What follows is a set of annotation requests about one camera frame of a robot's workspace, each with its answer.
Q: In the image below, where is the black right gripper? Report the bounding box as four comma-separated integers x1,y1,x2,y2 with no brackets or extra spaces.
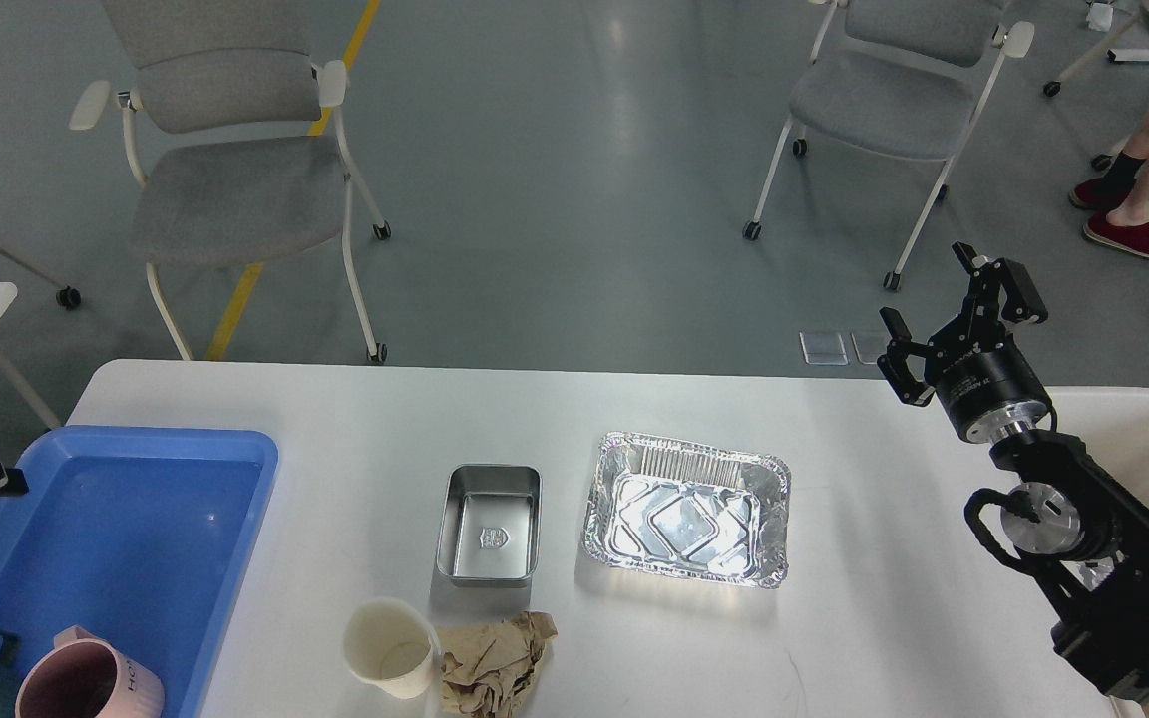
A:
877,242,1052,443

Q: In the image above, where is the aluminium foil tray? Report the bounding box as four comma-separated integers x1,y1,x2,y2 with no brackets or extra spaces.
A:
580,432,792,589

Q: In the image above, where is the stainless steel rectangular tray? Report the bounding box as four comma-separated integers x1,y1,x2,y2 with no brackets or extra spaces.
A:
435,464,543,589

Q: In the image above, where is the white paper cup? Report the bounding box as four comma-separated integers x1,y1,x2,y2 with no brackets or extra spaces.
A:
342,599,444,700

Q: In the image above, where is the pink ribbed mug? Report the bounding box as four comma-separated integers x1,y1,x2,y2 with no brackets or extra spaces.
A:
14,624,165,717

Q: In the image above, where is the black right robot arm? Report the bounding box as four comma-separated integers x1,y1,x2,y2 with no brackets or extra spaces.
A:
877,242,1149,704

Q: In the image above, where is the grey chair right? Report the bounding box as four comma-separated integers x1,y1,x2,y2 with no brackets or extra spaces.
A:
740,1,1036,292

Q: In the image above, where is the grey chair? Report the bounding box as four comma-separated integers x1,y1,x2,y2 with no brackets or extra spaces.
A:
69,1,391,364
740,1,1036,292

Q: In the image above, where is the crumpled brown paper napkin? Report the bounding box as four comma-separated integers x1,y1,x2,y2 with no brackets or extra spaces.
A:
435,610,560,717

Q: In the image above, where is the grey chair left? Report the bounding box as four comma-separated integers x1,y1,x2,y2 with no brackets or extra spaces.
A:
69,1,391,364

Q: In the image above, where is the blue plastic bin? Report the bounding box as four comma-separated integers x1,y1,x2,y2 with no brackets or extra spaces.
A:
0,426,278,717

